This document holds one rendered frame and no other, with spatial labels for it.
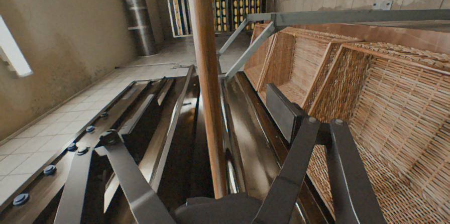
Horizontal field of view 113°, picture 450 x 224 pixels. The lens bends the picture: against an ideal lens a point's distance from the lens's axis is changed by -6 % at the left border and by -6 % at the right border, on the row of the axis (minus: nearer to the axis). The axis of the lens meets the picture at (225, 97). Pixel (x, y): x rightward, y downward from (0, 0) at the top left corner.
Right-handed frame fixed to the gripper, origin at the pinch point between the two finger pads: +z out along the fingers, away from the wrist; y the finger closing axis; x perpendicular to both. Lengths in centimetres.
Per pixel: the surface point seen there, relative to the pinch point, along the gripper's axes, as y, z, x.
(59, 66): -142, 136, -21
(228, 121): 2.5, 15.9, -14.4
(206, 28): 0.0, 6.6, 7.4
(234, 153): 2.6, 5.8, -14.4
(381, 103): 59, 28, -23
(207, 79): -0.7, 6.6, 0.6
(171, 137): -21, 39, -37
